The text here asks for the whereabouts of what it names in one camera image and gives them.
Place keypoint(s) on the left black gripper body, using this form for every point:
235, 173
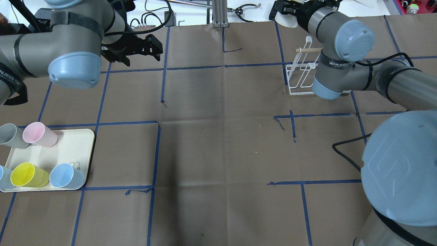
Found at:
120, 46

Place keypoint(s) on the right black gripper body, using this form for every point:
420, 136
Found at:
303, 10

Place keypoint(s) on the light blue cup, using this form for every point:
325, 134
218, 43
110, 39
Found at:
66, 176

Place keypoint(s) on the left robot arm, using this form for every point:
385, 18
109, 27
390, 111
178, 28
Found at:
70, 53

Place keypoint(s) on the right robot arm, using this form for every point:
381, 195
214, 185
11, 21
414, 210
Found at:
399, 160

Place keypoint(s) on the pink plastic cup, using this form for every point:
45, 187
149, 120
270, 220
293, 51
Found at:
38, 134

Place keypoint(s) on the grey plastic cup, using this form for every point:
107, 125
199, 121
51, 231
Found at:
12, 136

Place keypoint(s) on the yellow plastic cup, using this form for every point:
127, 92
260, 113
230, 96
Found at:
29, 175

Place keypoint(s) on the light blue cup far corner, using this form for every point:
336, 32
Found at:
5, 179

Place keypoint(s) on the black power adapter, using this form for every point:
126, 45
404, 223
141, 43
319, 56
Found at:
170, 18

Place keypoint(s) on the cream plastic tray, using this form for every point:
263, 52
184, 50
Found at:
74, 147

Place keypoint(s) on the white wire cup rack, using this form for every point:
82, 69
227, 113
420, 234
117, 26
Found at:
300, 74

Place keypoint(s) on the aluminium frame post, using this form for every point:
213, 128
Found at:
220, 16

